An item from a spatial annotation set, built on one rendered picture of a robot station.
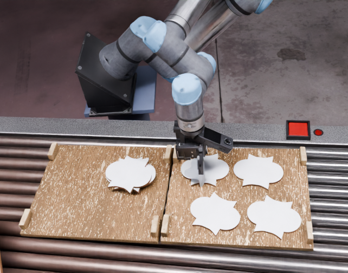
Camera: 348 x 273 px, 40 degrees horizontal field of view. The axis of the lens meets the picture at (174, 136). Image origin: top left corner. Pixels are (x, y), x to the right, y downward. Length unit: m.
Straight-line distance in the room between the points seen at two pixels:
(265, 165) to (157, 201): 0.34
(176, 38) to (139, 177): 0.44
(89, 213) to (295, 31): 2.57
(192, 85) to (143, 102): 0.64
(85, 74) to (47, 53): 2.12
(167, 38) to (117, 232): 0.56
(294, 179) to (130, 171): 0.49
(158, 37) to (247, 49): 2.26
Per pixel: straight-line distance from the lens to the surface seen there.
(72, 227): 1.43
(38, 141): 1.72
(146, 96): 1.84
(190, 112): 1.24
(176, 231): 1.35
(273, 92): 3.12
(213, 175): 1.45
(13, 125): 1.83
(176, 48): 1.27
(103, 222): 1.41
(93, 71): 1.72
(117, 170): 1.47
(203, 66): 1.29
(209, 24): 1.61
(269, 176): 1.44
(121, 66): 1.75
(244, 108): 3.01
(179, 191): 1.43
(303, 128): 1.61
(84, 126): 1.72
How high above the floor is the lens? 2.07
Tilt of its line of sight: 46 degrees down
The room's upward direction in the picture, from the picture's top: 9 degrees counter-clockwise
